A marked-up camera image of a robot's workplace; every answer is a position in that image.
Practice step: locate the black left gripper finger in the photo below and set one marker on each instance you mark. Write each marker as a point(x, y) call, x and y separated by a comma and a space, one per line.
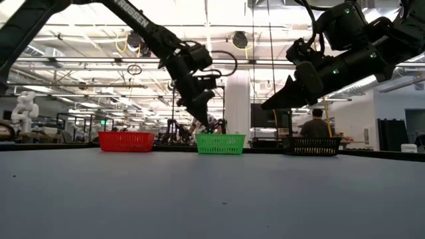
point(207, 98)
point(200, 109)

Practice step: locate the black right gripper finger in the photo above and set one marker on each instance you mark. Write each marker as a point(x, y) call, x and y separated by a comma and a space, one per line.
point(284, 96)

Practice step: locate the red plastic basket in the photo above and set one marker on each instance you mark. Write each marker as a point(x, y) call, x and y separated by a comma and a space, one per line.
point(126, 142)

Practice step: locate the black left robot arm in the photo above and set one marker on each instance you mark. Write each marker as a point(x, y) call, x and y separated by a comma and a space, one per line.
point(142, 21)

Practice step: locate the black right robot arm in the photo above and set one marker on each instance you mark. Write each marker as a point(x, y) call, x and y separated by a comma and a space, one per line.
point(398, 33)

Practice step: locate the large black screen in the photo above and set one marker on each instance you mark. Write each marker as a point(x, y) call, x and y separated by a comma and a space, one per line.
point(270, 119)

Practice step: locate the white column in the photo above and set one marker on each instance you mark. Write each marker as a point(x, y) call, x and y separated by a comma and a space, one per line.
point(238, 109)

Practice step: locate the green plastic basket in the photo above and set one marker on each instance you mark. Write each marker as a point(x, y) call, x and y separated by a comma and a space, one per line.
point(220, 144)

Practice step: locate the black plastic basket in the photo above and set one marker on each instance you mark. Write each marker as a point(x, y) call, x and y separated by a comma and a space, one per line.
point(315, 147)

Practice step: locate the white box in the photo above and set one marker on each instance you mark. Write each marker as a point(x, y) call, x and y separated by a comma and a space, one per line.
point(409, 148)

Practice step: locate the white humanoid robot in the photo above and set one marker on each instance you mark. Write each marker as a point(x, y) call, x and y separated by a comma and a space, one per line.
point(25, 109)

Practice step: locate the black robot rig frame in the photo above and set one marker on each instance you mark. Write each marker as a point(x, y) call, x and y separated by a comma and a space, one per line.
point(172, 129)

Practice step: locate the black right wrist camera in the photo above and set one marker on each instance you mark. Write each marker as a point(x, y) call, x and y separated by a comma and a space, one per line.
point(302, 49)

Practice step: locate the black wall panels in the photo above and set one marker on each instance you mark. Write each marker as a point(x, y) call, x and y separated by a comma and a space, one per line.
point(392, 134)

